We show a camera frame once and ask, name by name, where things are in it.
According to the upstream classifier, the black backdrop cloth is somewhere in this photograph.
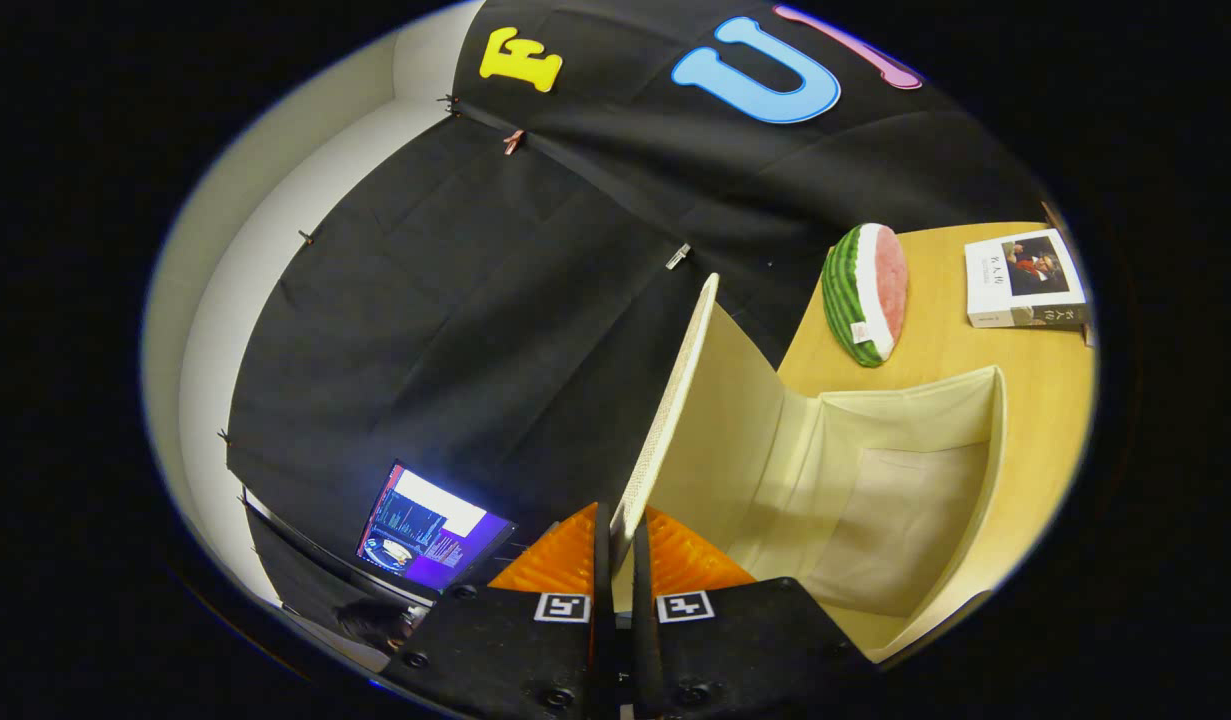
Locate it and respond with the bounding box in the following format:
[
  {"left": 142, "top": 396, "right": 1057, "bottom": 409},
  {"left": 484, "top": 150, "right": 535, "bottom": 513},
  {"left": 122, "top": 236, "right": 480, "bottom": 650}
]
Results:
[{"left": 220, "top": 0, "right": 1051, "bottom": 626}]

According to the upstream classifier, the computer monitor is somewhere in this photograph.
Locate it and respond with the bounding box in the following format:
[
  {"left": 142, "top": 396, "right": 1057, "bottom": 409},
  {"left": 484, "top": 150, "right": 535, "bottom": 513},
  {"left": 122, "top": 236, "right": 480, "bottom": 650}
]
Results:
[{"left": 355, "top": 460, "right": 518, "bottom": 593}]

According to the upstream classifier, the beige fabric storage box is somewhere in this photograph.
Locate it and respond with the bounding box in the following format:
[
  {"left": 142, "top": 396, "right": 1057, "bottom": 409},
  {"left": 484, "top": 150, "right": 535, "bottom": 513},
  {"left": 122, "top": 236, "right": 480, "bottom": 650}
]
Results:
[{"left": 610, "top": 272, "right": 1008, "bottom": 666}]

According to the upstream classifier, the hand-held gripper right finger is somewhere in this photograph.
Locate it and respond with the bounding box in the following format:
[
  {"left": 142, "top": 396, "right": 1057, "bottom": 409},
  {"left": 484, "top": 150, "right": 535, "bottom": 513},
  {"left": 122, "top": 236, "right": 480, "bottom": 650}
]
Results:
[{"left": 630, "top": 505, "right": 871, "bottom": 720}]

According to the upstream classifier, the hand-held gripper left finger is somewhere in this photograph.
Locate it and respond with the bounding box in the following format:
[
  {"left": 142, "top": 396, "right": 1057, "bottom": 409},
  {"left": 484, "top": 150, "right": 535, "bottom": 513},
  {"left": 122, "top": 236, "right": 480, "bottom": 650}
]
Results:
[{"left": 380, "top": 502, "right": 618, "bottom": 720}]

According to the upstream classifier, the watermelon slice plush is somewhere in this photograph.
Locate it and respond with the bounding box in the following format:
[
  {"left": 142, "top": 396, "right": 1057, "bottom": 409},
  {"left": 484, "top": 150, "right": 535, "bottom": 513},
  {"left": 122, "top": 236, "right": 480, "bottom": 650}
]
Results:
[{"left": 821, "top": 222, "right": 910, "bottom": 369}]

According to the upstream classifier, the white portrait cover book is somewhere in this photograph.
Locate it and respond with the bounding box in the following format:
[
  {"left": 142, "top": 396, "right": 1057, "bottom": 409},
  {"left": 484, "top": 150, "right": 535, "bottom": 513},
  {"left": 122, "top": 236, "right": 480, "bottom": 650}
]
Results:
[{"left": 964, "top": 228, "right": 1091, "bottom": 329}]

